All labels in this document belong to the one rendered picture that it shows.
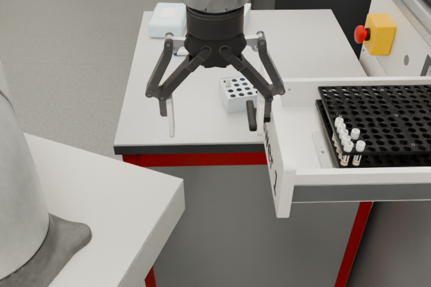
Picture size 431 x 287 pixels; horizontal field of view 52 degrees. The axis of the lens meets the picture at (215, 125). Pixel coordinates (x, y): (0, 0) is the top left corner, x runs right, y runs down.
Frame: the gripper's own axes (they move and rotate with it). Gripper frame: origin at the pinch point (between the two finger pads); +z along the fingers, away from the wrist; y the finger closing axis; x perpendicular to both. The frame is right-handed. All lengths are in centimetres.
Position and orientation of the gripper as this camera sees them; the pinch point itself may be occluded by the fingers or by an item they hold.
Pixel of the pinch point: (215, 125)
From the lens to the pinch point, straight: 69.3
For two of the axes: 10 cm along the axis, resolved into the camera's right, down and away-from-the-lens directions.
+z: 0.0, 7.8, 6.3
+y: 10.0, -0.2, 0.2
